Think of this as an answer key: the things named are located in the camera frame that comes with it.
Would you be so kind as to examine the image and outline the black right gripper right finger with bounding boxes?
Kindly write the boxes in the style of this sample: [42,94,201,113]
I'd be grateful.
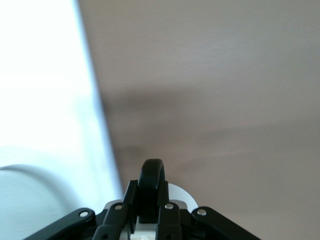
[155,181,259,240]

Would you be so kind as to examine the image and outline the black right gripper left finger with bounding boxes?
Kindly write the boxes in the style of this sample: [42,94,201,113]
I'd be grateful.
[24,179,140,240]

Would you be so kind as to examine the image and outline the white mug with black handle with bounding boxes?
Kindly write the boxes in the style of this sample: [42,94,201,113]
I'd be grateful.
[103,158,200,240]

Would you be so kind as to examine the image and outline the gray plate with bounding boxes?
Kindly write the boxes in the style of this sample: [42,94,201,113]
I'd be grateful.
[0,163,77,240]

